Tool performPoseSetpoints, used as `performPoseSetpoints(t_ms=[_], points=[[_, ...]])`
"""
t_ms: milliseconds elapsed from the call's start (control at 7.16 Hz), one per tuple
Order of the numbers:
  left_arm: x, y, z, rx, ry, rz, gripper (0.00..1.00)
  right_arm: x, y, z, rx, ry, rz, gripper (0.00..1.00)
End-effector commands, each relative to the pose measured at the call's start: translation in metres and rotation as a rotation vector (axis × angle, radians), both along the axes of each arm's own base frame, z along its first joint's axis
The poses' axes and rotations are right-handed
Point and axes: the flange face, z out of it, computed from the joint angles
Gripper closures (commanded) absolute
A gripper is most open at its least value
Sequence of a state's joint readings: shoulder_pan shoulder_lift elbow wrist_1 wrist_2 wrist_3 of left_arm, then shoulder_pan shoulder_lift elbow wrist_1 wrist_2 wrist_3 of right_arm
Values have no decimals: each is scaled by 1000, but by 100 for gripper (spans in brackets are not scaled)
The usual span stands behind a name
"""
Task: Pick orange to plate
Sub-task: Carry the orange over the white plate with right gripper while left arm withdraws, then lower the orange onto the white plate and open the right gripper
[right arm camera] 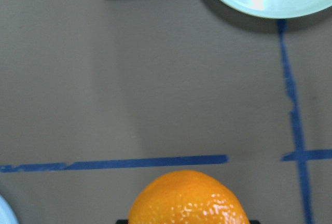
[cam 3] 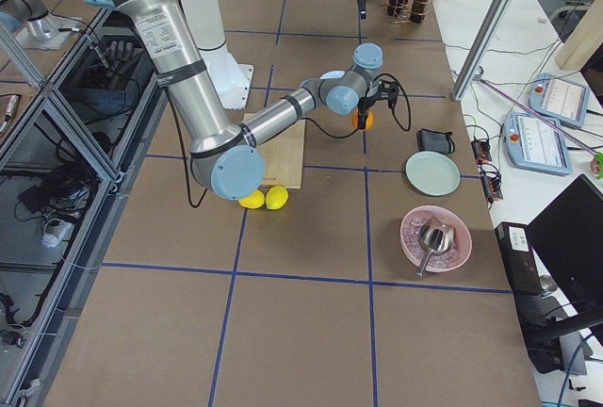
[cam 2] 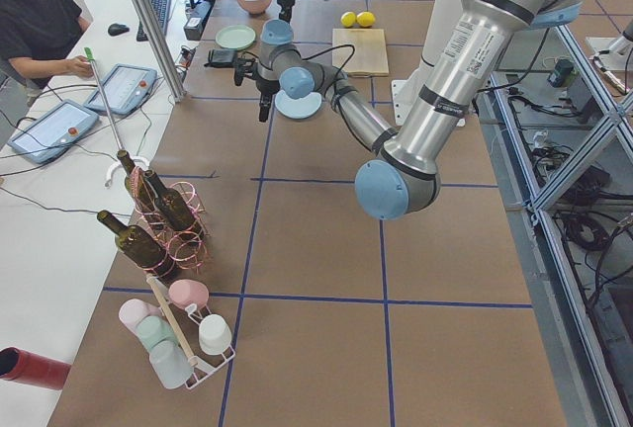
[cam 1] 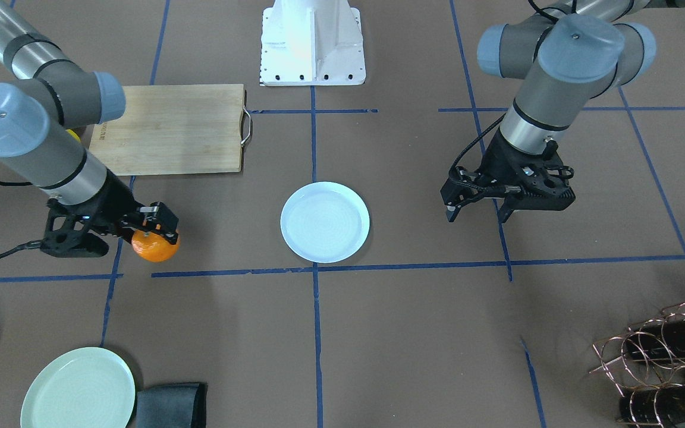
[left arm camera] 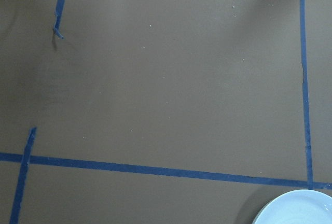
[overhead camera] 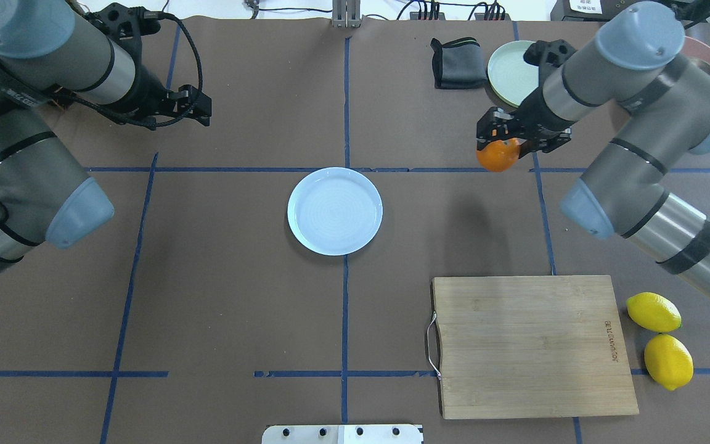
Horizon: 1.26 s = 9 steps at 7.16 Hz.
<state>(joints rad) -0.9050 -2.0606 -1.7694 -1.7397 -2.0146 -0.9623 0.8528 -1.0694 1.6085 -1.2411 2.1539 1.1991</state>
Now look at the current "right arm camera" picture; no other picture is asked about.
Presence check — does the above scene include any orange mandarin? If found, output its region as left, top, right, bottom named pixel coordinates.
left=128, top=170, right=249, bottom=223

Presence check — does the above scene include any light blue plate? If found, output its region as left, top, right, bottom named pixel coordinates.
left=0, top=196, right=19, bottom=224

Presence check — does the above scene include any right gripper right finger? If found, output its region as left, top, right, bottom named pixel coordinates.
left=249, top=220, right=260, bottom=224

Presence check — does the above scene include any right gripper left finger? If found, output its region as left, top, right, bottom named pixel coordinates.
left=115, top=219, right=128, bottom=224

